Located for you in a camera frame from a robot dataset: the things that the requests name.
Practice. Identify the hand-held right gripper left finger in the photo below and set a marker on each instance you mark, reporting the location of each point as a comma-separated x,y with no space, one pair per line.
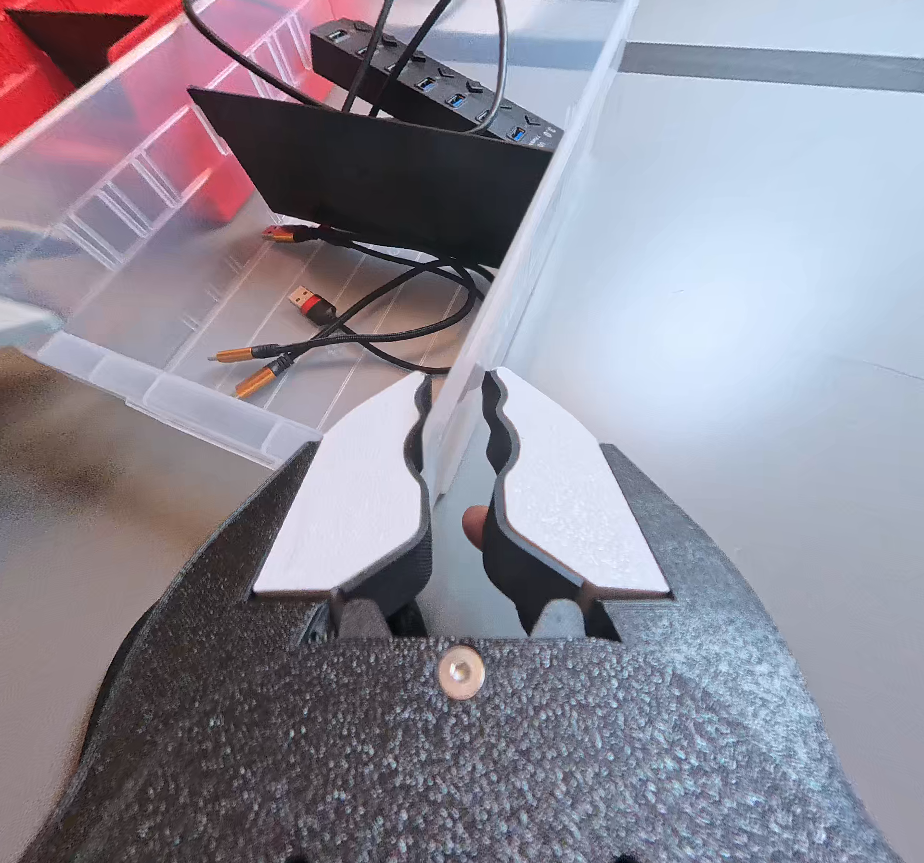
346,502

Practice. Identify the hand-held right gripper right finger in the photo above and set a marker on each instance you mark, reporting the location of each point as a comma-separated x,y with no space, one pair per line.
570,509

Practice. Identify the small black divider panel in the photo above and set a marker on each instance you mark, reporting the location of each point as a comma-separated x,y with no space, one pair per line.
72,40

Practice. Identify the clear plastic bin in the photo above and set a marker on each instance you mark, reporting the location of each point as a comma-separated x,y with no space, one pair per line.
216,314

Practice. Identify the black usb hub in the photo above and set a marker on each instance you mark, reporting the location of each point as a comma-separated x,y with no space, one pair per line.
404,83

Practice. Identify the person's right hand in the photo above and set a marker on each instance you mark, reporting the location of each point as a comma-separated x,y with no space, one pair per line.
474,525

